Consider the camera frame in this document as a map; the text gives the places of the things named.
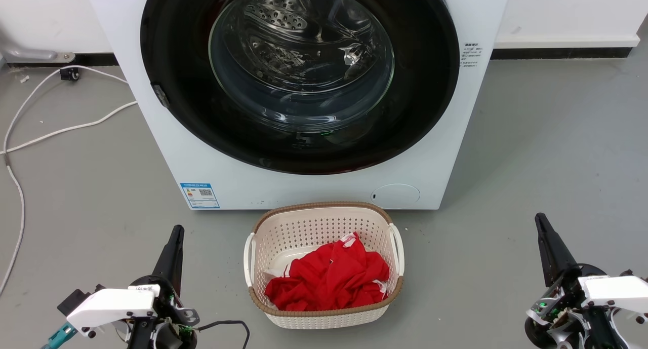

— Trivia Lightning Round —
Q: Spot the black round glass washer door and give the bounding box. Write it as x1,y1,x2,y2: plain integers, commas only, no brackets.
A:
140,0,461,176

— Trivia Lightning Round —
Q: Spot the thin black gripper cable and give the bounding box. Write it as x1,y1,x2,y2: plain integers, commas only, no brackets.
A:
196,320,251,349

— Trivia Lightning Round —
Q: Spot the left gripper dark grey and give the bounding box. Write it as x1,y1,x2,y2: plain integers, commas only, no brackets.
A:
117,225,200,349

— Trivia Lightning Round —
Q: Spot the long white power cable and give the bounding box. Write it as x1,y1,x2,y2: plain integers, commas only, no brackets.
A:
0,65,129,295

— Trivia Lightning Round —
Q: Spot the white front-load washing machine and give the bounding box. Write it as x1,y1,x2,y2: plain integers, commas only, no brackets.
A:
84,0,513,211

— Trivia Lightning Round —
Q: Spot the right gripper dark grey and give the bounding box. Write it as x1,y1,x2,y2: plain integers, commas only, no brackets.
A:
524,213,648,349

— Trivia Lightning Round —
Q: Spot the cream plastic laundry basket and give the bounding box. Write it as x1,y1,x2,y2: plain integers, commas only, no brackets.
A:
244,202,405,330

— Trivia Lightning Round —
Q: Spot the red garment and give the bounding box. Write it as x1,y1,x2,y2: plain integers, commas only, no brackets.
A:
265,232,390,312

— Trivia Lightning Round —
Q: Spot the white hose cable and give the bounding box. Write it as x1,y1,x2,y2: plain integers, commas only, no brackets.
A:
0,101,138,155

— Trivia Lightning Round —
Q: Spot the round white filter cover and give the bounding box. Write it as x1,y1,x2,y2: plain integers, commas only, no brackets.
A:
371,183,421,208

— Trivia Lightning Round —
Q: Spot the blue energy label sticker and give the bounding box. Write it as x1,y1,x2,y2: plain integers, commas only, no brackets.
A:
180,182,221,209

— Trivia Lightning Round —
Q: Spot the teal cable connector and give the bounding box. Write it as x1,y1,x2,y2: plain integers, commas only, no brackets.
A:
42,323,77,349

